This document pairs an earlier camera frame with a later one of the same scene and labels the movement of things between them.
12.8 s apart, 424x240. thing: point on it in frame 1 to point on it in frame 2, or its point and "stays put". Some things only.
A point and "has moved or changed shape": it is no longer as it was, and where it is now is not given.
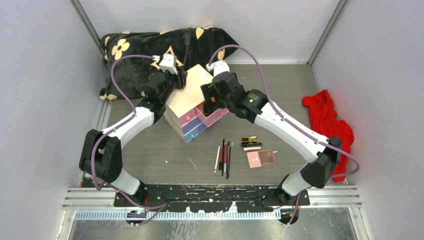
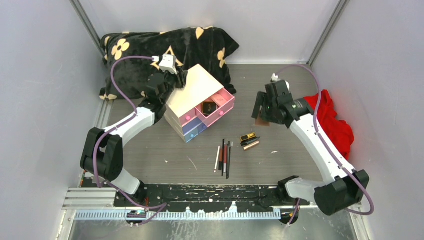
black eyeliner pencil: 229,159 stays put
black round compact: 208,107 stays put
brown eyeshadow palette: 266,156 has moved or changed shape
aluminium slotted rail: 178,215 stays put
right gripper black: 209,91 to 262,100
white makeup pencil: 216,164 stays put
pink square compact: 253,159 has moved or changed shape
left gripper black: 182,80 stays put
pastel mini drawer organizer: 186,111 stays put
